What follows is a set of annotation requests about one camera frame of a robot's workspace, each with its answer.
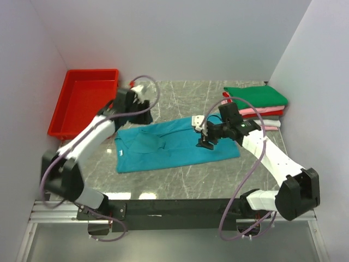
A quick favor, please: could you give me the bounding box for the teal t shirt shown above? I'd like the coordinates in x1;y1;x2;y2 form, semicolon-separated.
115;117;240;173

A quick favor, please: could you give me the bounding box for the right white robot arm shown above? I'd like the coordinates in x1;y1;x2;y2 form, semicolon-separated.
191;103;320;221

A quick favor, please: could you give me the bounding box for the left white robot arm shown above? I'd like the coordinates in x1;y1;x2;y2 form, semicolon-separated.
39;85;153;213

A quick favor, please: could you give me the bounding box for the red folded t shirt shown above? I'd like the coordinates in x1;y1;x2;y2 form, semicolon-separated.
223;92;282;116

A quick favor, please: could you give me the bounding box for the light pink bottom t shirt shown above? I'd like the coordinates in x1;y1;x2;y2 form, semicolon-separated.
264;126;279;131

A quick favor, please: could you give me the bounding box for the white folded t shirt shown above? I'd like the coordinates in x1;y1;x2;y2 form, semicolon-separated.
263;120;281;128

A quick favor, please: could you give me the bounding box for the green folded t shirt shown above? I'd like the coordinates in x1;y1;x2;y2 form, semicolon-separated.
224;85;288;108

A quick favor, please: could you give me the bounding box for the grey folded t shirt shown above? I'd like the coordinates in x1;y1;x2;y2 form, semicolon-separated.
245;115;280;121

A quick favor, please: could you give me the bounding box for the red plastic bin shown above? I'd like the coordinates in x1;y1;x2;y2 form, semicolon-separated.
47;69;119;140

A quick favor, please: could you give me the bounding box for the black base beam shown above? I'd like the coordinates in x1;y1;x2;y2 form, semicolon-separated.
76;198;273;233

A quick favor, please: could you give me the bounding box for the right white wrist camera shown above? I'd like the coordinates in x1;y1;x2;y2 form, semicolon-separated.
191;115;205;132

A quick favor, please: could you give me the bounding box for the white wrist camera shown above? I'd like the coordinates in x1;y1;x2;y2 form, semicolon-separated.
191;115;205;132
131;85;147;104

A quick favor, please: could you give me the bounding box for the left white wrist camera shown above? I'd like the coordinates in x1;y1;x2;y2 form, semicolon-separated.
131;85;147;104

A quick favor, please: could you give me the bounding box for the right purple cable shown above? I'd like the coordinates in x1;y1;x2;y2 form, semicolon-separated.
203;97;278;242

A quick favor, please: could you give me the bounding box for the purple cable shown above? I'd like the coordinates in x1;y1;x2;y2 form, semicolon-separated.
39;75;161;243
203;97;278;242

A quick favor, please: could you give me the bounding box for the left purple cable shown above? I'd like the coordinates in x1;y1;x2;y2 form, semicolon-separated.
39;75;161;243

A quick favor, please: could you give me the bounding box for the aluminium frame rail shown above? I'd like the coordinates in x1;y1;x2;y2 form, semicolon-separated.
28;193;79;224

